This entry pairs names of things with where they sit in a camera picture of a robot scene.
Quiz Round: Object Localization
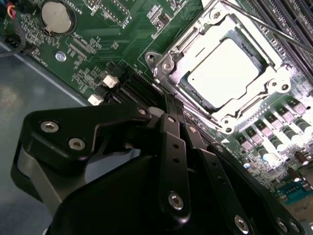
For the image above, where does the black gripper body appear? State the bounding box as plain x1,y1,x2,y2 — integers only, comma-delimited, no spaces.
47,154,231,235

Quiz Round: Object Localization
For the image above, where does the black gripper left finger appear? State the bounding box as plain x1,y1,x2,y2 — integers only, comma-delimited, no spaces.
10,93,192,228

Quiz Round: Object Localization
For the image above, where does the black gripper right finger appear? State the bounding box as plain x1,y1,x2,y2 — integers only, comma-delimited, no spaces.
174,96,307,235

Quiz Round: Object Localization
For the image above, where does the metal socket cover frame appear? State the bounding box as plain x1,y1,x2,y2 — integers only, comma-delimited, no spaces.
153,8,293,134

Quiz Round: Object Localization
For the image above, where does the silver CPU green board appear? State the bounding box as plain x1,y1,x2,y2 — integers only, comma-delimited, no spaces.
176,38,268,108

